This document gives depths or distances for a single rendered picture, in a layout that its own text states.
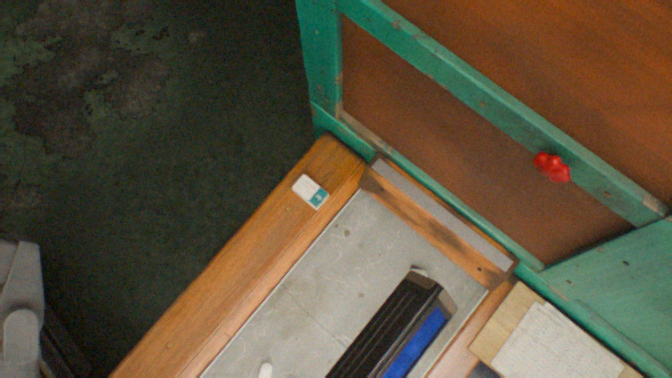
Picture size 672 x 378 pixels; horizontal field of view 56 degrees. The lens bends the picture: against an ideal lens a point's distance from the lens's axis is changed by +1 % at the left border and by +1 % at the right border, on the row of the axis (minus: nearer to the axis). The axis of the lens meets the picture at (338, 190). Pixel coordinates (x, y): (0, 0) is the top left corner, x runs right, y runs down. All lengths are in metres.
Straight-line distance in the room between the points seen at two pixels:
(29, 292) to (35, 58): 1.53
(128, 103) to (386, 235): 1.22
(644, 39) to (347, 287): 0.75
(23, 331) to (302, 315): 0.47
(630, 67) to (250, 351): 0.81
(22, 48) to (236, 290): 1.46
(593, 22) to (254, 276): 0.77
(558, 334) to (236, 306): 0.56
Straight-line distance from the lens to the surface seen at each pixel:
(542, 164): 0.69
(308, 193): 1.13
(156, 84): 2.16
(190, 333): 1.14
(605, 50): 0.56
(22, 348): 0.89
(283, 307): 1.15
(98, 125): 2.16
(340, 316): 1.14
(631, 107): 0.59
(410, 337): 0.78
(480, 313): 1.14
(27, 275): 0.88
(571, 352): 1.16
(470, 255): 1.07
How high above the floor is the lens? 1.88
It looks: 75 degrees down
